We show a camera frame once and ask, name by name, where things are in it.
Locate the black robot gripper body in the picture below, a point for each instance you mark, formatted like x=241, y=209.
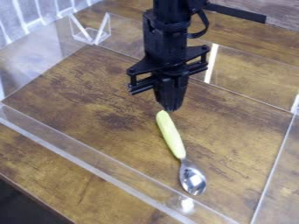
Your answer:
x=169, y=58

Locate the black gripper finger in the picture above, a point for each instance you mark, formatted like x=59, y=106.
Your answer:
x=181, y=87
x=164, y=91

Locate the green handled metal spoon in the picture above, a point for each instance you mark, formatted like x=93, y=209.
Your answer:
x=192, y=176

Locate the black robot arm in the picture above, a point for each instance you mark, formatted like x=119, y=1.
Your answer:
x=170, y=60

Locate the black bar at table edge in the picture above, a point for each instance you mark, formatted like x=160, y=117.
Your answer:
x=252, y=16

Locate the clear acrylic triangular bracket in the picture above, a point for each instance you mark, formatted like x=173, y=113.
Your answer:
x=89, y=35

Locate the clear acrylic tray enclosure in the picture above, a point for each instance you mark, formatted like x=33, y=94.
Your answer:
x=83, y=150

